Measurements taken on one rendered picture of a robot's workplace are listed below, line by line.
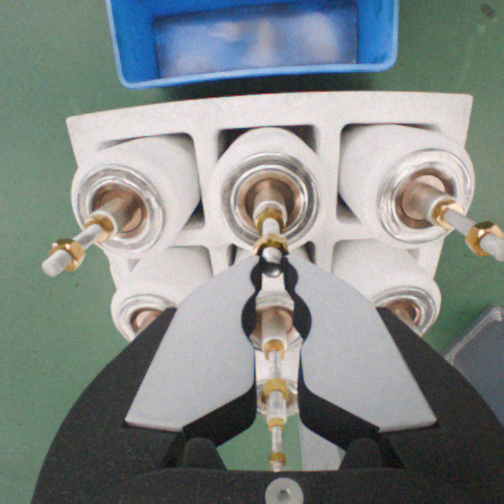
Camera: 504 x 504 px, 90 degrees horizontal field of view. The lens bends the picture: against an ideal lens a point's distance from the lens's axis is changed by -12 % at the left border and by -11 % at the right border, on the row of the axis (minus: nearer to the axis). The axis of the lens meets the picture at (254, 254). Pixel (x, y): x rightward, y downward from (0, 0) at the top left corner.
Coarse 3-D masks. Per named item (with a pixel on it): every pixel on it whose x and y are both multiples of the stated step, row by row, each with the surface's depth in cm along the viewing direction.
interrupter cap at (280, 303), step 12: (264, 300) 25; (276, 300) 25; (288, 300) 25; (264, 312) 26; (276, 312) 26; (288, 312) 26; (288, 324) 27; (252, 336) 27; (288, 336) 27; (288, 348) 28
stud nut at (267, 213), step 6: (264, 210) 17; (270, 210) 17; (276, 210) 17; (258, 216) 17; (264, 216) 17; (270, 216) 17; (276, 216) 17; (282, 216) 17; (258, 222) 17; (282, 222) 17; (258, 228) 17; (282, 228) 17
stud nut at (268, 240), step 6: (270, 234) 14; (276, 234) 14; (258, 240) 14; (264, 240) 14; (270, 240) 14; (276, 240) 14; (282, 240) 14; (258, 246) 14; (264, 246) 14; (270, 246) 14; (276, 246) 14; (282, 246) 14; (258, 252) 14; (282, 252) 14; (288, 252) 14
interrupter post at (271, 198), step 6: (264, 192) 20; (270, 192) 20; (276, 192) 20; (258, 198) 20; (264, 198) 19; (270, 198) 19; (276, 198) 19; (282, 198) 20; (258, 204) 18; (264, 204) 18; (270, 204) 18; (276, 204) 18; (282, 204) 19; (258, 210) 18; (282, 210) 18
